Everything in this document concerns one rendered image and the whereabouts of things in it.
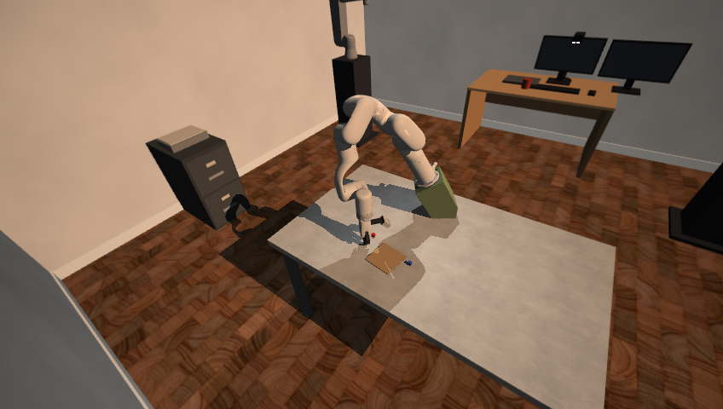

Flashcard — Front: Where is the tan flat mat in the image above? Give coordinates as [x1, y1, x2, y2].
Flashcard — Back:
[365, 243, 407, 274]

